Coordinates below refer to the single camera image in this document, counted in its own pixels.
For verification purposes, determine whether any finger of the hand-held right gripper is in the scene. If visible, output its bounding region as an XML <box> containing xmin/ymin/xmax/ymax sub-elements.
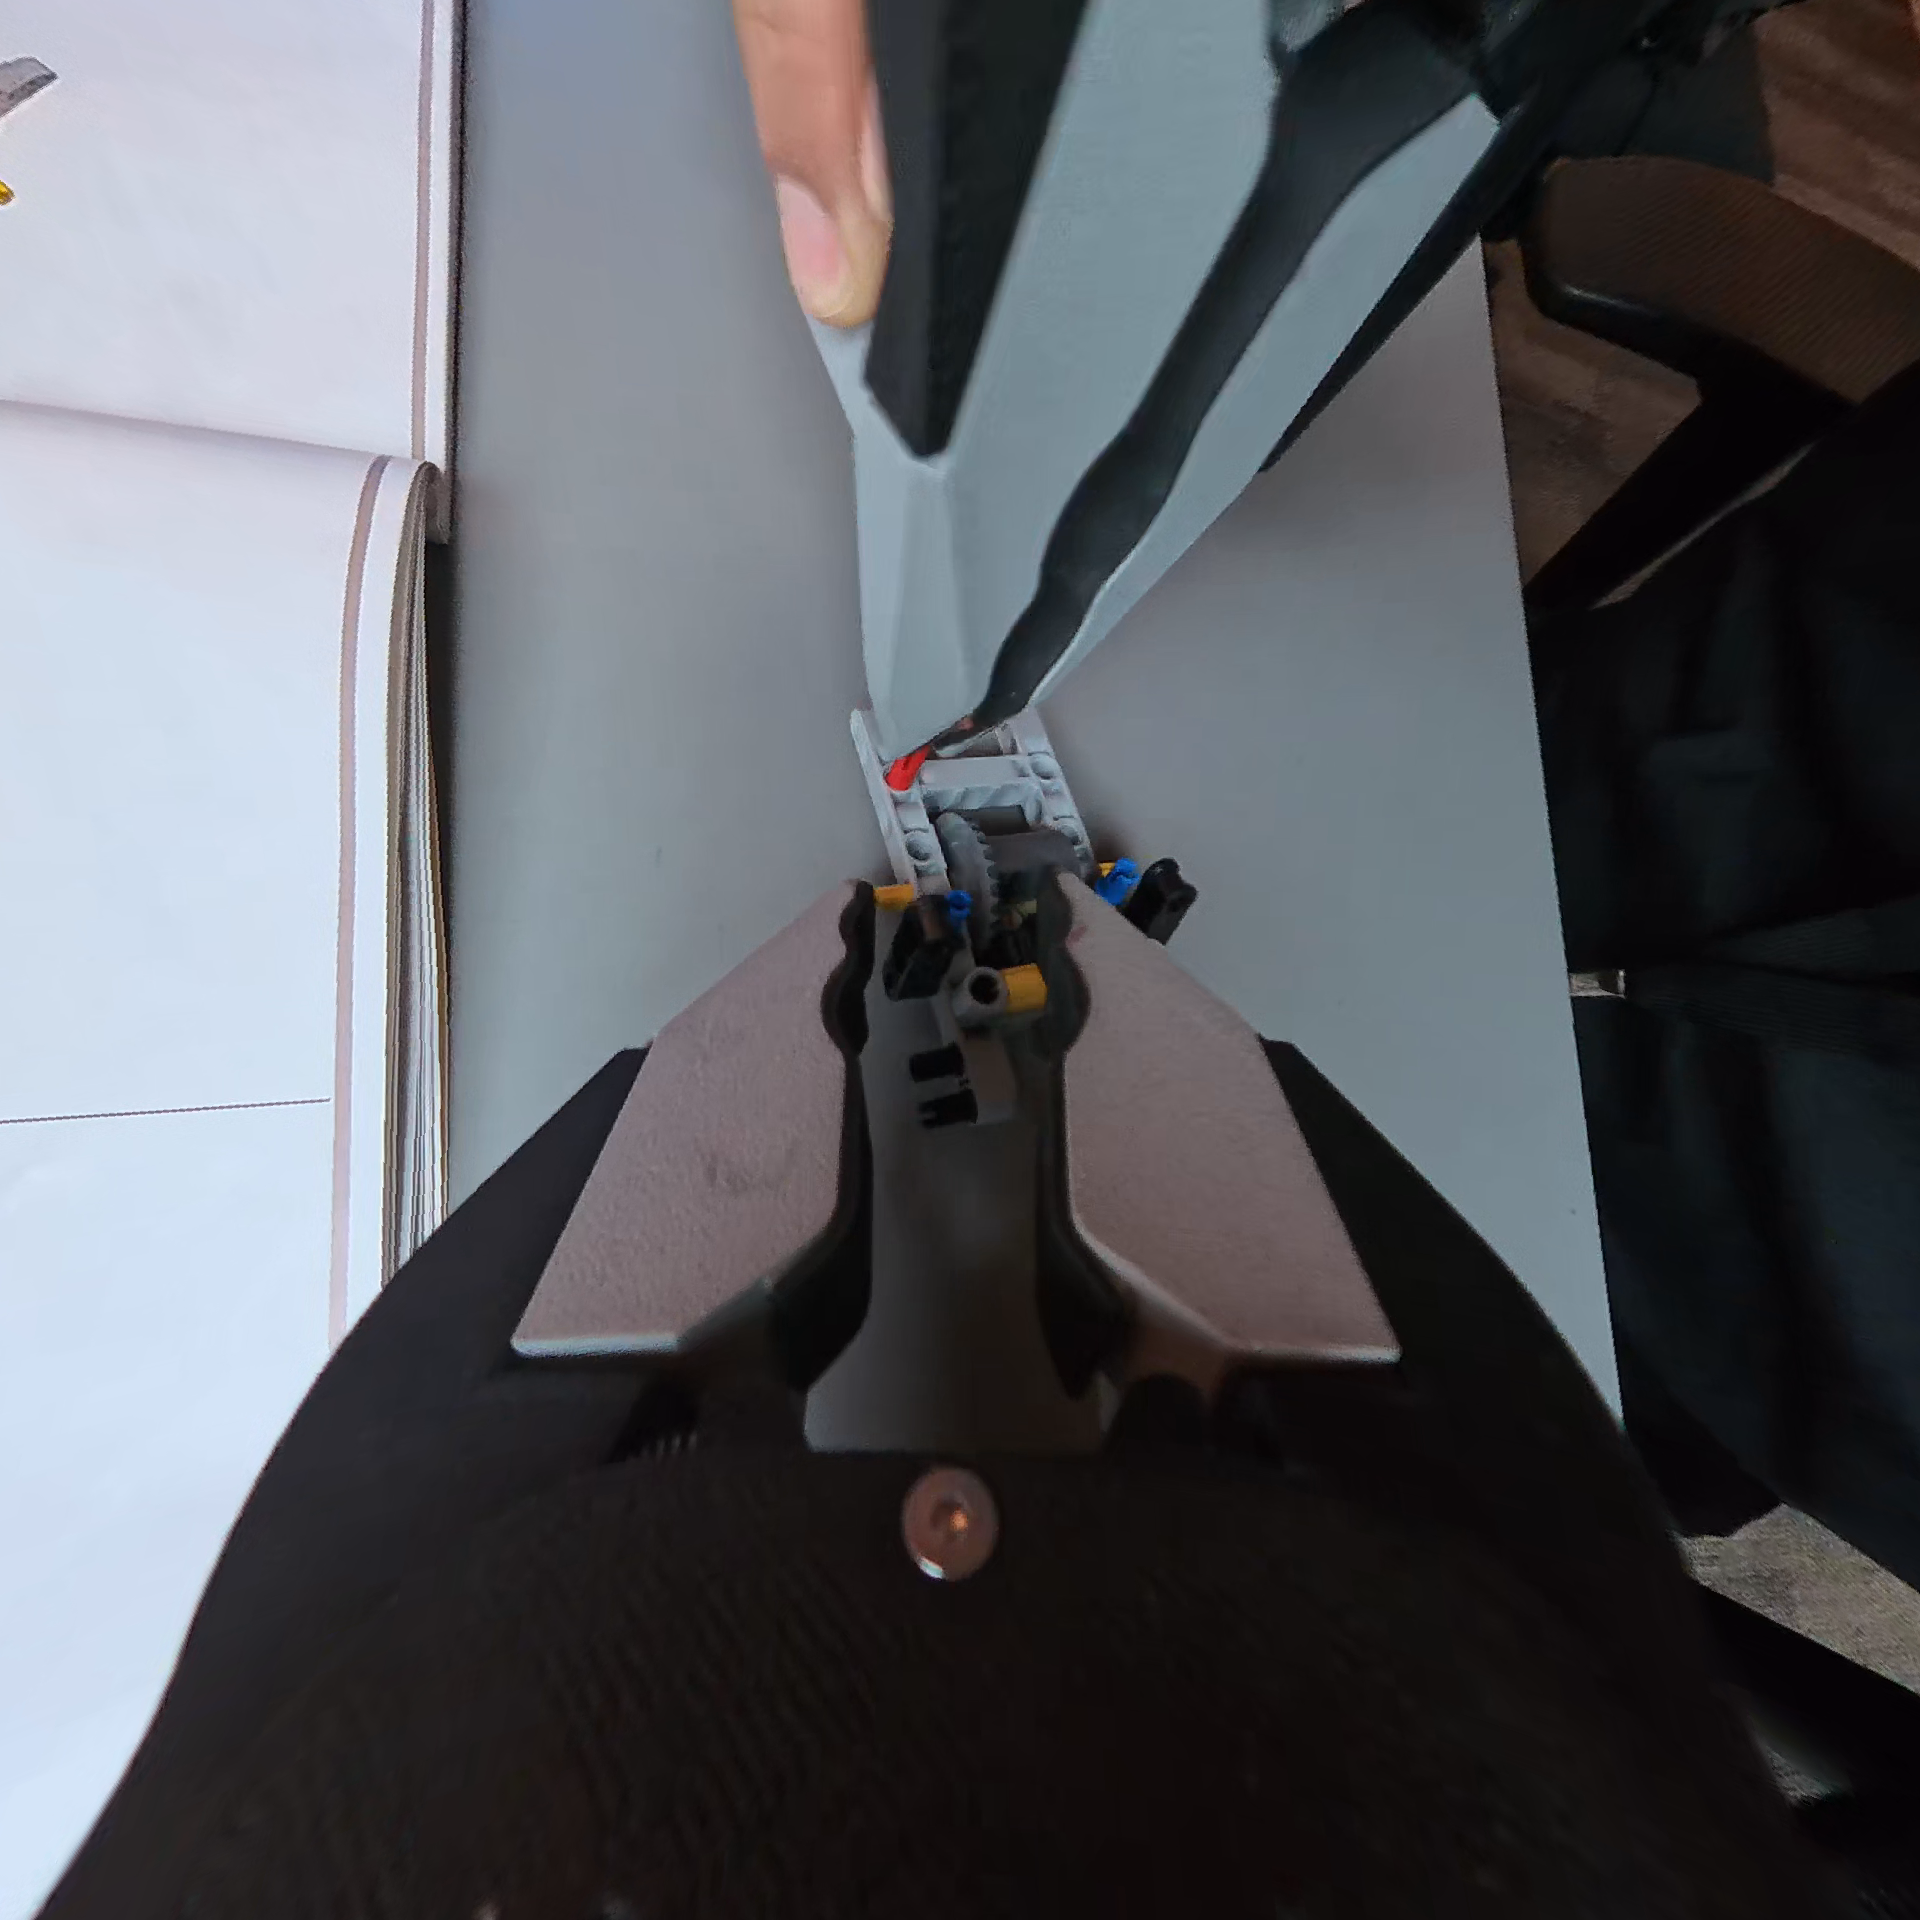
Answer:
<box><xmin>790</xmin><ymin>0</ymin><xmax>1287</xmax><ymax>754</ymax></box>
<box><xmin>979</xmin><ymin>57</ymin><xmax>1498</xmax><ymax>713</ymax></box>

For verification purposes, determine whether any person's right hand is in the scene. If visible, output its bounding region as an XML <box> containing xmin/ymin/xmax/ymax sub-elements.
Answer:
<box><xmin>731</xmin><ymin>0</ymin><xmax>895</xmax><ymax>335</ymax></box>

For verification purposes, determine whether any grey yellow lego assembly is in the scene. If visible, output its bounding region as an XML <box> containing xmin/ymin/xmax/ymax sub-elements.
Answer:
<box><xmin>852</xmin><ymin>708</ymin><xmax>1199</xmax><ymax>1129</ymax></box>

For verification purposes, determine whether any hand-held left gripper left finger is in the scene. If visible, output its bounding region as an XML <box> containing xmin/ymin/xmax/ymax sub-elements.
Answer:
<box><xmin>508</xmin><ymin>881</ymin><xmax>880</xmax><ymax>1394</ymax></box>

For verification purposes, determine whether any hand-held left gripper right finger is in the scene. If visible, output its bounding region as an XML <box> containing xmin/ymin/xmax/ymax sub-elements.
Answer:
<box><xmin>1029</xmin><ymin>874</ymin><xmax>1408</xmax><ymax>1402</ymax></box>

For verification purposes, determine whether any brown mesh office chair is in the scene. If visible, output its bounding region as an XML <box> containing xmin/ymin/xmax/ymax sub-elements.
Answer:
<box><xmin>1499</xmin><ymin>151</ymin><xmax>1920</xmax><ymax>601</ymax></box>

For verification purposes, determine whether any open lego instruction booklet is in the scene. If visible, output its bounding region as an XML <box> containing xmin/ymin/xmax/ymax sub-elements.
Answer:
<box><xmin>0</xmin><ymin>0</ymin><xmax>464</xmax><ymax>1920</ymax></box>

